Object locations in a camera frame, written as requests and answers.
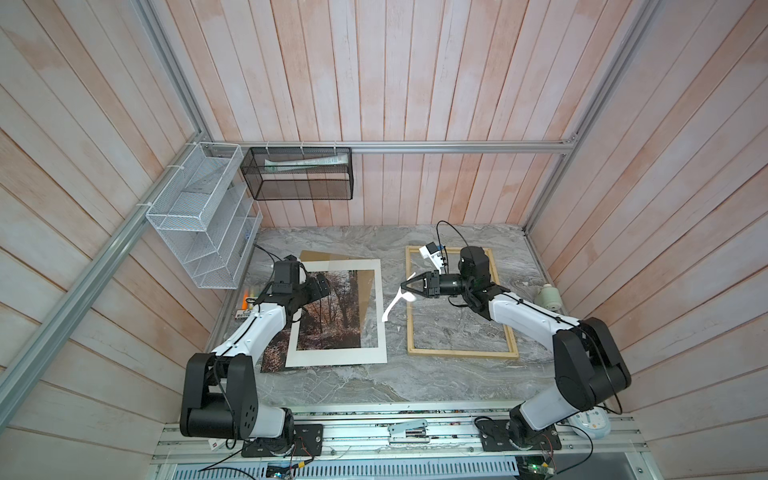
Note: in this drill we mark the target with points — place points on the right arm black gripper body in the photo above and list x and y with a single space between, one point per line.
448 285

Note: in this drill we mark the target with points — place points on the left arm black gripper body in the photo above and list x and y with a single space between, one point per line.
309 292

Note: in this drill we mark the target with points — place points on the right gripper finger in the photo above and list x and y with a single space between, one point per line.
411 295
413 278

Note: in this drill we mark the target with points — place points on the clear acrylic sheet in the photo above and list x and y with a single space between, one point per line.
388 309

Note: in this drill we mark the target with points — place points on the light wooden picture frame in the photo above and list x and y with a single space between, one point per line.
511 354

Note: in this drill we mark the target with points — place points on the autumn forest photo print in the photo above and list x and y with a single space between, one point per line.
336 312

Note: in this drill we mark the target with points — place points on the white picture mat board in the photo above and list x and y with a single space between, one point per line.
345 328

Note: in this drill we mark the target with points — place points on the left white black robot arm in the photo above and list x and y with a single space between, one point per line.
220 398

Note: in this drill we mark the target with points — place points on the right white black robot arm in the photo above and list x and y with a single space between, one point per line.
589 368

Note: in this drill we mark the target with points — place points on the brown cardboard backing board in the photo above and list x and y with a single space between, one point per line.
367 300

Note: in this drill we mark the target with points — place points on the pack of coloured highlighters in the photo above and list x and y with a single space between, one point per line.
247 303

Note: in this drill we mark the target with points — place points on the paper inside black basket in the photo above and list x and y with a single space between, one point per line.
319 164

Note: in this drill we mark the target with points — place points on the white round clock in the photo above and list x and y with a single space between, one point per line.
593 424

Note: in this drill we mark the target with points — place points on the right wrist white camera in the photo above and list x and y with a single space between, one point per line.
435 254

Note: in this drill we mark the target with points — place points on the white wire mesh shelf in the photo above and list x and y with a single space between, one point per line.
207 217

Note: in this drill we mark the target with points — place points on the black wire mesh basket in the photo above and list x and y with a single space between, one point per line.
296 186

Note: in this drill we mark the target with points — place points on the grey stapler on rail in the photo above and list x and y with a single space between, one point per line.
409 432

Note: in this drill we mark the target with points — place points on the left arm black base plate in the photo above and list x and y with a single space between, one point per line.
303 439

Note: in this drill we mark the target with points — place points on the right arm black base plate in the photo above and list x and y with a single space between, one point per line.
511 435

